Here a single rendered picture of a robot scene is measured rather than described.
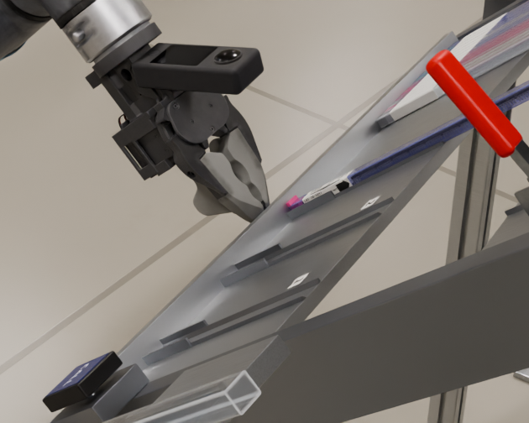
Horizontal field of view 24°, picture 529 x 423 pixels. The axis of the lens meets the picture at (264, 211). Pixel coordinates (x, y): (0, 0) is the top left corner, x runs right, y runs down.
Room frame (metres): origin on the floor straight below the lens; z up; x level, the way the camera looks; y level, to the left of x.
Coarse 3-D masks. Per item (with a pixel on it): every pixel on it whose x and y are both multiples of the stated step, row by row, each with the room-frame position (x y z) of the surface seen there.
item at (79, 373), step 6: (96, 360) 0.61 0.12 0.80; (78, 366) 0.63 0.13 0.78; (84, 366) 0.61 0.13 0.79; (90, 366) 0.60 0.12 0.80; (72, 372) 0.62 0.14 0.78; (78, 372) 0.61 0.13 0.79; (84, 372) 0.60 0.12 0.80; (66, 378) 0.61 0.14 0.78; (72, 378) 0.60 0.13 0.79; (78, 378) 0.59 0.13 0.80; (60, 384) 0.60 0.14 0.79; (66, 384) 0.59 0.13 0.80; (72, 384) 0.58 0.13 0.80; (54, 390) 0.60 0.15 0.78
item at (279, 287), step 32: (512, 64) 0.94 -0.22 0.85; (384, 128) 1.02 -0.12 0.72; (416, 128) 0.92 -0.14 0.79; (352, 160) 0.97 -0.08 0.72; (416, 160) 0.81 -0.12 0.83; (352, 192) 0.84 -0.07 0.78; (384, 192) 0.77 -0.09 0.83; (416, 192) 0.75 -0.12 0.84; (288, 224) 0.87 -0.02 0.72; (320, 224) 0.80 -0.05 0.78; (352, 224) 0.72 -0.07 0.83; (384, 224) 0.71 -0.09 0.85; (256, 256) 0.79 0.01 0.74; (288, 256) 0.75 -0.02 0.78; (320, 256) 0.70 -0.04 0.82; (352, 256) 0.67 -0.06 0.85; (224, 288) 0.78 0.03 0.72; (256, 288) 0.72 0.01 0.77; (288, 288) 0.67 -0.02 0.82; (320, 288) 0.63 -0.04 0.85; (224, 320) 0.68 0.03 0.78; (256, 320) 0.64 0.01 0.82; (288, 320) 0.60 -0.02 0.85; (160, 352) 0.68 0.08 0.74; (192, 352) 0.65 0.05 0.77
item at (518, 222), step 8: (512, 208) 0.55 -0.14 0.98; (520, 208) 0.55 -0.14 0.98; (512, 216) 0.54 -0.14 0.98; (520, 216) 0.54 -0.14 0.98; (528, 216) 0.53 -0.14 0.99; (504, 224) 0.54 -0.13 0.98; (512, 224) 0.53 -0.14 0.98; (520, 224) 0.52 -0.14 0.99; (528, 224) 0.52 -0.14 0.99; (496, 232) 0.53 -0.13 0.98; (504, 232) 0.52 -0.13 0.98; (512, 232) 0.52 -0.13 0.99; (520, 232) 0.51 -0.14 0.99; (496, 240) 0.52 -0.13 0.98; (504, 240) 0.51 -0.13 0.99
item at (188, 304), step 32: (416, 64) 1.13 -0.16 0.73; (384, 96) 1.07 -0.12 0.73; (352, 128) 1.00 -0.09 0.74; (320, 160) 0.95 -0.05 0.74; (288, 192) 0.90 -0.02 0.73; (256, 224) 0.85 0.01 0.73; (224, 256) 0.81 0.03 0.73; (192, 288) 0.77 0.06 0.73; (160, 320) 0.73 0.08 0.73; (192, 320) 0.74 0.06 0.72; (128, 352) 0.69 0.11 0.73
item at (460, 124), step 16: (512, 96) 0.78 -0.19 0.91; (528, 96) 0.78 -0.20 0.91; (448, 128) 0.81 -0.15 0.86; (464, 128) 0.80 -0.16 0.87; (416, 144) 0.82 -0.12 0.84; (432, 144) 0.81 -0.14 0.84; (384, 160) 0.84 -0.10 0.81; (400, 160) 0.83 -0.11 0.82; (352, 176) 0.85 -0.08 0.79; (368, 176) 0.84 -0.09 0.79
